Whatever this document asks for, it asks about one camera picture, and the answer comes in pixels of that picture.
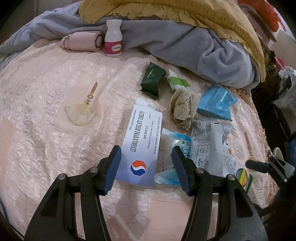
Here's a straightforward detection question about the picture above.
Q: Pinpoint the pink rolled cylinder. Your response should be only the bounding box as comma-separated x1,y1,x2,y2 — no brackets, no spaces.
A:
60,31,105,52

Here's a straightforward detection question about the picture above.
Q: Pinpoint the blue plastic packet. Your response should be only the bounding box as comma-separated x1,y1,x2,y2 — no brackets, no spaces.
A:
197,85,238,121

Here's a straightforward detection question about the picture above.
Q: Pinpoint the white plastic shopping bag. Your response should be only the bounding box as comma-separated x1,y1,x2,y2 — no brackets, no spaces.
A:
273,66,295,108

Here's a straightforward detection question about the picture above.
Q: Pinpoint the yellow frilled pillow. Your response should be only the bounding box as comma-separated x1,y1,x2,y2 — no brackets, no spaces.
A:
78,0,266,81

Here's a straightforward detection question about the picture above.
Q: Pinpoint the beige tissue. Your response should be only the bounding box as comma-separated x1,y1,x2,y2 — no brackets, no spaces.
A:
170,88,202,130

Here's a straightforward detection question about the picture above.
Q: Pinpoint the red plastic bag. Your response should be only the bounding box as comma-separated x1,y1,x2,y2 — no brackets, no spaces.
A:
237,0,286,32

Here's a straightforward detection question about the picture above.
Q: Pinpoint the grey-blue folded blanket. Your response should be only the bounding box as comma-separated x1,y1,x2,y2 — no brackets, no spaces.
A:
1,3,260,89

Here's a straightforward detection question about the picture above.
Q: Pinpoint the white printed plastic bag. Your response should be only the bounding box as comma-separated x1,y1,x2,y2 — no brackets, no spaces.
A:
188,119,236,177

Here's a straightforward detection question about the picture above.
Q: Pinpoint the green white tube wrapper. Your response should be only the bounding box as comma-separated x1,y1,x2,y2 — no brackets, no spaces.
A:
166,69,192,92

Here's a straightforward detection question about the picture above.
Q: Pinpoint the colourful striped small box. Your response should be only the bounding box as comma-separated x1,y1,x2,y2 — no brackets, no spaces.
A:
236,168,253,193

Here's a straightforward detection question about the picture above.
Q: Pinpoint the dark green snack wrapper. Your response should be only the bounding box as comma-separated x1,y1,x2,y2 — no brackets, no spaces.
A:
140,62,166,99

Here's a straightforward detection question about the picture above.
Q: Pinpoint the light blue snack wrapper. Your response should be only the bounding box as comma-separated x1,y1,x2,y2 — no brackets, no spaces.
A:
154,128,191,186

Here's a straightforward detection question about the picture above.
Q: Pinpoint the white pink pill bottle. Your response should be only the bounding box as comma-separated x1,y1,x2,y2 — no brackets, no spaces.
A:
104,19,122,56

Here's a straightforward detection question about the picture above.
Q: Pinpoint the white medicine box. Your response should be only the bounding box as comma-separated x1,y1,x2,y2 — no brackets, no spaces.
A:
115,98,163,187

